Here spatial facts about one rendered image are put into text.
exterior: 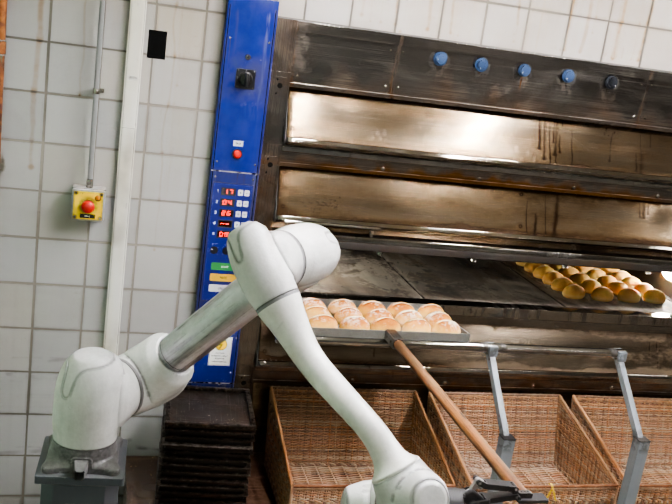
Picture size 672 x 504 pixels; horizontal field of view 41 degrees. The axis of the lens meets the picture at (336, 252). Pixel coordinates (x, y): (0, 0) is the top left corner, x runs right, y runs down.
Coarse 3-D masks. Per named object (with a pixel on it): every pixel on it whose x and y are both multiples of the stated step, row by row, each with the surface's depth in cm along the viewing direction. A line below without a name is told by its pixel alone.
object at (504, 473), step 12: (396, 348) 273; (408, 360) 263; (420, 372) 254; (432, 384) 246; (444, 396) 238; (444, 408) 235; (456, 408) 232; (456, 420) 227; (468, 420) 226; (468, 432) 221; (480, 444) 214; (492, 456) 209; (492, 468) 207; (504, 468) 203; (504, 480) 201; (516, 480) 198
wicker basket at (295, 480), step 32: (288, 416) 318; (320, 416) 322; (384, 416) 328; (416, 416) 328; (320, 448) 322; (352, 448) 325; (416, 448) 324; (288, 480) 280; (320, 480) 311; (352, 480) 314; (448, 480) 295
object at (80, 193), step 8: (72, 192) 278; (80, 192) 278; (88, 192) 278; (96, 192) 279; (104, 192) 280; (72, 200) 278; (80, 200) 279; (104, 200) 281; (72, 208) 279; (80, 208) 279; (96, 208) 280; (104, 208) 282; (72, 216) 280; (80, 216) 280; (88, 216) 280; (96, 216) 281
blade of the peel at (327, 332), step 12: (324, 300) 313; (336, 336) 280; (348, 336) 281; (360, 336) 282; (372, 336) 283; (408, 336) 286; (420, 336) 287; (432, 336) 288; (444, 336) 289; (456, 336) 290; (468, 336) 292
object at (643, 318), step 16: (448, 304) 328; (464, 304) 331; (480, 304) 334; (496, 304) 337; (512, 304) 340; (560, 320) 341; (576, 320) 343; (592, 320) 345; (608, 320) 346; (624, 320) 348; (640, 320) 350; (656, 320) 352
